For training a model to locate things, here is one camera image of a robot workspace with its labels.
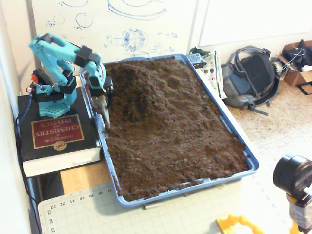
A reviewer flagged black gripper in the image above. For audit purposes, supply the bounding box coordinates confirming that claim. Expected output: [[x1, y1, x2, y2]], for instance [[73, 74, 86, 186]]
[[89, 77, 115, 130]]

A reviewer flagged brown fibrous soil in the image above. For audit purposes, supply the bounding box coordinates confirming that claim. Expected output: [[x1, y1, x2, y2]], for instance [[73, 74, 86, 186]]
[[85, 56, 252, 202]]

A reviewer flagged teal five-joint robot arm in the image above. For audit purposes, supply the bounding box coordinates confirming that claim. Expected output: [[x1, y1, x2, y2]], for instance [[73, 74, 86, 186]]
[[28, 33, 108, 118]]

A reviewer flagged black chemistry physics handbook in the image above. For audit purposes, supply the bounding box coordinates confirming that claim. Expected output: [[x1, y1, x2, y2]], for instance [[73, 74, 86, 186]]
[[17, 86, 102, 178]]

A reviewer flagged perforated box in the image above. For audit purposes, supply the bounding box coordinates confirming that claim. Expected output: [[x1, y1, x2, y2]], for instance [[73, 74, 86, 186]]
[[186, 53, 205, 69]]

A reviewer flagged whiteboard with blue drawings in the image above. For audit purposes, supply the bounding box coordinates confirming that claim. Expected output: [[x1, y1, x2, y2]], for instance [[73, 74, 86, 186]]
[[30, 0, 199, 76]]

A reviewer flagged small metal bar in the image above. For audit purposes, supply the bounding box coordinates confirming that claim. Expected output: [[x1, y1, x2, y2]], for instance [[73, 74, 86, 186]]
[[142, 203, 163, 211]]

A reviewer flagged grey gridded cutting mat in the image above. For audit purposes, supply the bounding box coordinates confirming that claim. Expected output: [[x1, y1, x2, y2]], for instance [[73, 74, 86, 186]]
[[38, 181, 300, 234]]

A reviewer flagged grey backpack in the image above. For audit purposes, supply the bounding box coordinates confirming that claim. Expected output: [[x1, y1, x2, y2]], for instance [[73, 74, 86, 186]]
[[220, 45, 281, 117]]

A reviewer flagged blue plastic tray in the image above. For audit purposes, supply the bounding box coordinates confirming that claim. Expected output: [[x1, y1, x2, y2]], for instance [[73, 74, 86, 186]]
[[78, 53, 260, 209]]

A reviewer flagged yellow plastic object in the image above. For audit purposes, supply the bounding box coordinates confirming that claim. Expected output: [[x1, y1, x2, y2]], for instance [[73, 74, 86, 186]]
[[216, 214, 265, 234]]

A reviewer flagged brown cardboard box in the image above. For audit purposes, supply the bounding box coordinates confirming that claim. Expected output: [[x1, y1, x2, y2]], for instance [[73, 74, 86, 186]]
[[276, 40, 312, 88]]

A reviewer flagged blue usb cable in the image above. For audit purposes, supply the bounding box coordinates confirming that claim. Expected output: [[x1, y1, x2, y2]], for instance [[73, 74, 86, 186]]
[[15, 96, 34, 137]]

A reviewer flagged black power cable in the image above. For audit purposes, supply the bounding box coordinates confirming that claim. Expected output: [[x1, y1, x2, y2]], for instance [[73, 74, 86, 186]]
[[14, 117, 42, 234]]

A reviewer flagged yellow taped camera stand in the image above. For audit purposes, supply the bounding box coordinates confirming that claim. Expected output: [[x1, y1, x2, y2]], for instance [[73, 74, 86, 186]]
[[286, 192, 312, 234]]

